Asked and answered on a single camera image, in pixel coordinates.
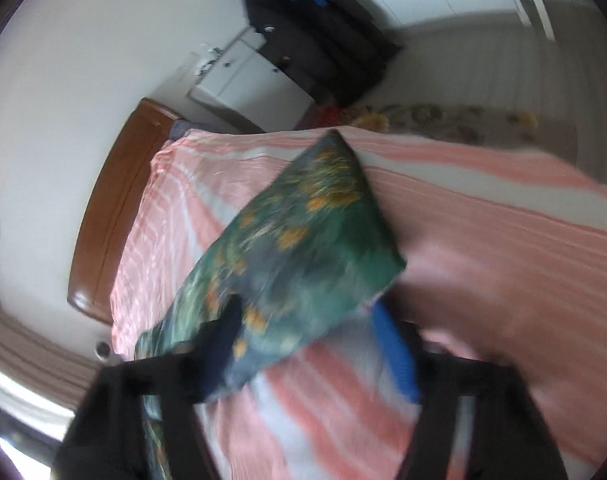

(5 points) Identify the pink striped bed sheet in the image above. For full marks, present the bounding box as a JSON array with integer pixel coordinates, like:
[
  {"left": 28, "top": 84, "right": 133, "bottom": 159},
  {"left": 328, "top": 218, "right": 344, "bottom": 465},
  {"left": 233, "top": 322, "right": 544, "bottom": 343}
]
[{"left": 108, "top": 127, "right": 607, "bottom": 480}]

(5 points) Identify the beige curtain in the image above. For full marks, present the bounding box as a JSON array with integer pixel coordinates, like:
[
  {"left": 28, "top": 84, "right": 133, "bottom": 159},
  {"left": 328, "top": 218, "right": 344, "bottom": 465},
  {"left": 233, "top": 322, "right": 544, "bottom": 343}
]
[{"left": 0, "top": 305, "right": 103, "bottom": 413}]

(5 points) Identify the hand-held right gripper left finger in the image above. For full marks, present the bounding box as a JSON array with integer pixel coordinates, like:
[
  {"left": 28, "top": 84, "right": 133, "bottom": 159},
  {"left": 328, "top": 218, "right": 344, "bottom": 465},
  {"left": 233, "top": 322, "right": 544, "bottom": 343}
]
[{"left": 52, "top": 294, "right": 245, "bottom": 480}]

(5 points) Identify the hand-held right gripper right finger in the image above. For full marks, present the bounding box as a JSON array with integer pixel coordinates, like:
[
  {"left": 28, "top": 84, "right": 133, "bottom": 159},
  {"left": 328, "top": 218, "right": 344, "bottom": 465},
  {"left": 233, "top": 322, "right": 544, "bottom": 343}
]
[{"left": 371, "top": 299, "right": 570, "bottom": 480}]

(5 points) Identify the white cabinet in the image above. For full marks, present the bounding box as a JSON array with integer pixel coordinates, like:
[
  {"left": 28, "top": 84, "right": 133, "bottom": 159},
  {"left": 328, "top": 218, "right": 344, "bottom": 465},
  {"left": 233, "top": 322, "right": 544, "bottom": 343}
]
[{"left": 188, "top": 27, "right": 317, "bottom": 133}]

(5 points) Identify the window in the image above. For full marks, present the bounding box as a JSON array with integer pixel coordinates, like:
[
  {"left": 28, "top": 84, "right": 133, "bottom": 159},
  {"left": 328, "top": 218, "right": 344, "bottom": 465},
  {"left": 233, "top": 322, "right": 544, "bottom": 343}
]
[{"left": 0, "top": 400, "right": 64, "bottom": 480}]

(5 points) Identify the wooden headboard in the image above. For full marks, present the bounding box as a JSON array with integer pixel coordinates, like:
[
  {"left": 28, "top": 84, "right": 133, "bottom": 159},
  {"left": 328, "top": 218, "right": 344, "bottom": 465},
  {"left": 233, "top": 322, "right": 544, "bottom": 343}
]
[{"left": 68, "top": 98, "right": 179, "bottom": 326}]

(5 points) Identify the green floral printed cloth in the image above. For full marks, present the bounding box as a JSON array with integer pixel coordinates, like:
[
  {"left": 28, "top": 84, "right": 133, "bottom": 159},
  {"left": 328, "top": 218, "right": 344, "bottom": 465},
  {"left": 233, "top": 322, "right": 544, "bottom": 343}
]
[{"left": 134, "top": 129, "right": 408, "bottom": 480}]

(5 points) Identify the black coat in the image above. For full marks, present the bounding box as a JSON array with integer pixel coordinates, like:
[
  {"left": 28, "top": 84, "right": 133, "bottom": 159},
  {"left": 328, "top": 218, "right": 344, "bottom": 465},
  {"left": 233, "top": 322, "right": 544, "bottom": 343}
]
[{"left": 244, "top": 0, "right": 401, "bottom": 108}]

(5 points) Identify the red cloth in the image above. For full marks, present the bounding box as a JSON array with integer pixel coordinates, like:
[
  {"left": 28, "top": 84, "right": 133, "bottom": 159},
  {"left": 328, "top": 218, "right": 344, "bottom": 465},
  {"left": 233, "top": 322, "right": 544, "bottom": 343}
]
[{"left": 317, "top": 105, "right": 345, "bottom": 127}]

